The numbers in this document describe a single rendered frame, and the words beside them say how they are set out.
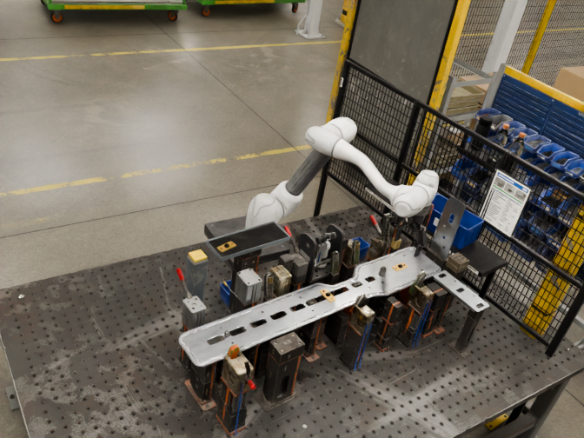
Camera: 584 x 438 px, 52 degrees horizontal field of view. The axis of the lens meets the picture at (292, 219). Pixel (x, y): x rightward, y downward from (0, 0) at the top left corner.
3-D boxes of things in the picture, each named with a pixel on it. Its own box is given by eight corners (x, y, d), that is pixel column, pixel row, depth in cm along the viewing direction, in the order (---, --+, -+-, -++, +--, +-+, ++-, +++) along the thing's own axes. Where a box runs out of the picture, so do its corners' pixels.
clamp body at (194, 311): (186, 376, 257) (189, 315, 237) (174, 359, 264) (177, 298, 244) (205, 368, 262) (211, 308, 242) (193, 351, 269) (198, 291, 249)
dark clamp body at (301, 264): (286, 330, 288) (298, 270, 267) (271, 314, 297) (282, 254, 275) (303, 323, 294) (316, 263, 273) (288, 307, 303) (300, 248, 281)
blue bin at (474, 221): (460, 250, 308) (467, 229, 301) (414, 221, 325) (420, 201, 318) (477, 240, 319) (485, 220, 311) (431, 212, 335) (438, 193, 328)
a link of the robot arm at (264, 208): (238, 228, 331) (244, 195, 319) (258, 215, 345) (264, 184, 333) (261, 242, 325) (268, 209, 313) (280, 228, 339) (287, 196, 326)
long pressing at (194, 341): (201, 374, 222) (201, 372, 222) (174, 335, 236) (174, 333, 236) (444, 271, 298) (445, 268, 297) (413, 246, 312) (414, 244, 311)
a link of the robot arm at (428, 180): (415, 192, 278) (403, 202, 268) (424, 163, 269) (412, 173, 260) (436, 202, 273) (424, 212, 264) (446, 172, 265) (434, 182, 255)
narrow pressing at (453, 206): (445, 261, 304) (466, 206, 285) (428, 248, 311) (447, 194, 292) (446, 260, 304) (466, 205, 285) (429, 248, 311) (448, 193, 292)
